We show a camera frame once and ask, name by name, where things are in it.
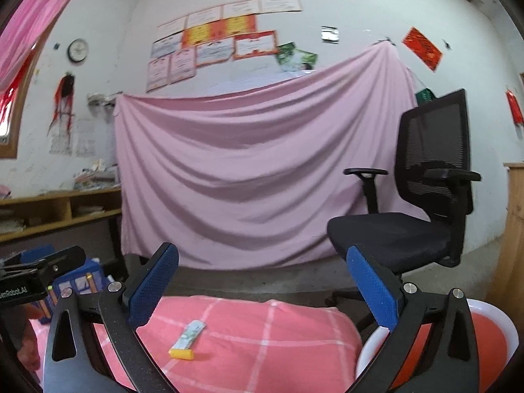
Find blue cardboard box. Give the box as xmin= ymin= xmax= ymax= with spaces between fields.
xmin=20 ymin=245 xmax=110 ymax=325

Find yellow tube cap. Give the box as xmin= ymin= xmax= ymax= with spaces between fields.
xmin=169 ymin=349 xmax=195 ymax=361

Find white sachet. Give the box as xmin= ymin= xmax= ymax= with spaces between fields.
xmin=171 ymin=320 xmax=206 ymax=349

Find pink white trash bin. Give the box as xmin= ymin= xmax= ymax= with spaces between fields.
xmin=354 ymin=298 xmax=521 ymax=393

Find person's left hand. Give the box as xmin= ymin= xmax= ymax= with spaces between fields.
xmin=17 ymin=304 xmax=44 ymax=373

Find wooden shelf unit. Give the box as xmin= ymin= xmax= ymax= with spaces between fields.
xmin=1 ymin=187 xmax=122 ymax=255

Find stack of books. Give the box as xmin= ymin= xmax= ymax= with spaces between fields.
xmin=73 ymin=160 xmax=121 ymax=191

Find wooden cabinet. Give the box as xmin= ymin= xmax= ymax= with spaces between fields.
xmin=487 ymin=162 xmax=524 ymax=326

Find black office chair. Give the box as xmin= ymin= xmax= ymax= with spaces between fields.
xmin=327 ymin=89 xmax=481 ymax=277

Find pink hanging sheet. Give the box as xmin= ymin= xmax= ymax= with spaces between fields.
xmin=114 ymin=42 xmax=416 ymax=271

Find green sign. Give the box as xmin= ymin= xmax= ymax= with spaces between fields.
xmin=416 ymin=88 xmax=436 ymax=105

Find red hanging ornament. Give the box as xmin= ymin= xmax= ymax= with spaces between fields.
xmin=505 ymin=89 xmax=524 ymax=126

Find red tassel wall decoration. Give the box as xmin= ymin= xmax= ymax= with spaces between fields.
xmin=48 ymin=72 xmax=76 ymax=136

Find round wall clock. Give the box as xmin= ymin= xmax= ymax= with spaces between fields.
xmin=66 ymin=38 xmax=89 ymax=64

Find red paper wall poster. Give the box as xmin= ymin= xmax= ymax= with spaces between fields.
xmin=402 ymin=28 xmax=442 ymax=71

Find wall certificates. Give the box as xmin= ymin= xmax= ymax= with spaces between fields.
xmin=146 ymin=0 xmax=302 ymax=92

